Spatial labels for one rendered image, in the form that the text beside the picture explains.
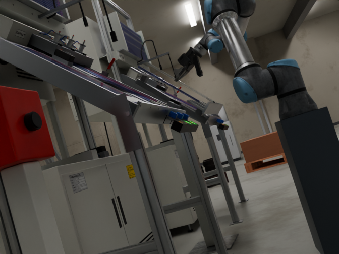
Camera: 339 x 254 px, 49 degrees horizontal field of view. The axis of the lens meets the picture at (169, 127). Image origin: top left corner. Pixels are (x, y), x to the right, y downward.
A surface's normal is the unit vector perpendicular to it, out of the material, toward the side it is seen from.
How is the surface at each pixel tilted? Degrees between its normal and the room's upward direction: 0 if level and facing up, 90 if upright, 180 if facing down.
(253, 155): 90
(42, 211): 90
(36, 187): 90
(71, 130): 90
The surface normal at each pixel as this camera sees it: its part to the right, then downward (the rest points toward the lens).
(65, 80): -0.25, 0.00
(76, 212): 0.92, -0.30
